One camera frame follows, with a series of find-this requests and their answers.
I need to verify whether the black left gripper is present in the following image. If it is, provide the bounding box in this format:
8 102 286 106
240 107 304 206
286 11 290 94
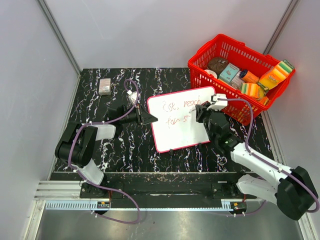
119 103 158 126

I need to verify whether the pink framed whiteboard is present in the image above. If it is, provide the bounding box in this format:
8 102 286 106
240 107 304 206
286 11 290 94
147 86 215 153

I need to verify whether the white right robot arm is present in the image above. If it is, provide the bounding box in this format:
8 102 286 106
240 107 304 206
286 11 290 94
195 102 320 221

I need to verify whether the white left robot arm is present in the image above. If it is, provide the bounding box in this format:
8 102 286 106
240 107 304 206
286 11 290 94
54 104 158 198

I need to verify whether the white tape roll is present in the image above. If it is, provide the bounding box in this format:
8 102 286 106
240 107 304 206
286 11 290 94
204 69 218 79

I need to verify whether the teal white carton box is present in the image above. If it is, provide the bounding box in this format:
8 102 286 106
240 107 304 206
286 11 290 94
218 63 240 85

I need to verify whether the brown round bread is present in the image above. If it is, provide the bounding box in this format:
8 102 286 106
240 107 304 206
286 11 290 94
207 57 229 75

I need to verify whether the small pink white box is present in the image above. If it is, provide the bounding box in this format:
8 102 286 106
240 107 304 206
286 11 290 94
98 78 111 96

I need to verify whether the red plastic basket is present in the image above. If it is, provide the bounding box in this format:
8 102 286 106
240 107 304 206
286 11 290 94
187 34 296 125

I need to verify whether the striped sponge stack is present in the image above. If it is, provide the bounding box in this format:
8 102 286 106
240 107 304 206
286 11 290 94
240 82 266 100

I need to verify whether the orange cylindrical can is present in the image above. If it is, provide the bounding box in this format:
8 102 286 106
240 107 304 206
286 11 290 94
239 69 260 84

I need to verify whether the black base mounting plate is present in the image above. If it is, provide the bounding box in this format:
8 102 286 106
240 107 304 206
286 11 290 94
79 172 245 209

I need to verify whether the yellow sponge pack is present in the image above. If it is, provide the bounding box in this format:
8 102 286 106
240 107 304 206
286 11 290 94
257 59 295 91

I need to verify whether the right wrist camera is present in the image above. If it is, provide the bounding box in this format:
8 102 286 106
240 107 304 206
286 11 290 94
207 93 228 111

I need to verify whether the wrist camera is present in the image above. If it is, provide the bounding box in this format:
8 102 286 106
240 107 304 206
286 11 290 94
126 90 139 106
207 93 228 111

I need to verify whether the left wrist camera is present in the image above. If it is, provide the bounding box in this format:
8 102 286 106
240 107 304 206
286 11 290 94
126 90 139 106

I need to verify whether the white slotted cable duct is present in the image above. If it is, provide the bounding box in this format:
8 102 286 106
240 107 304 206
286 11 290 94
45 200 110 211

